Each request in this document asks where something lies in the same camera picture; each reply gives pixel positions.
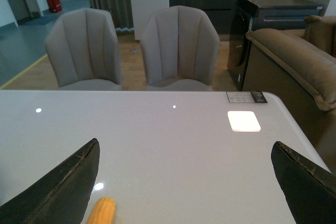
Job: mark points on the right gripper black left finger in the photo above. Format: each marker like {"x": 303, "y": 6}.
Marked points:
{"x": 62, "y": 195}

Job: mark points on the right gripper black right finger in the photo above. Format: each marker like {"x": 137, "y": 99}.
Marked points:
{"x": 309, "y": 189}

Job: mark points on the yellow corn cob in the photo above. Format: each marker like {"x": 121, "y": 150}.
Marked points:
{"x": 103, "y": 211}

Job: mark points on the black white table label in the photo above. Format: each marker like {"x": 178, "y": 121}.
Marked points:
{"x": 246, "y": 97}

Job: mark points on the brown fabric sofa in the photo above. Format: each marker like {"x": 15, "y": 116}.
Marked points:
{"x": 298, "y": 66}

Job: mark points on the left beige upholstered chair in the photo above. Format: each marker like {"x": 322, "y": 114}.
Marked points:
{"x": 83, "y": 50}

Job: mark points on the beige upholstered chair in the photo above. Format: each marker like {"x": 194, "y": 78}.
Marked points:
{"x": 83, "y": 50}
{"x": 179, "y": 48}

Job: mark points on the black washing machine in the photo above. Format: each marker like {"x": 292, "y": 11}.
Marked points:
{"x": 252, "y": 15}

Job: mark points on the right beige upholstered chair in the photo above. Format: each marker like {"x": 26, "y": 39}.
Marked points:
{"x": 179, "y": 48}

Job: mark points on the red cylindrical bin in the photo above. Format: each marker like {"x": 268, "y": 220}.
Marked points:
{"x": 54, "y": 6}

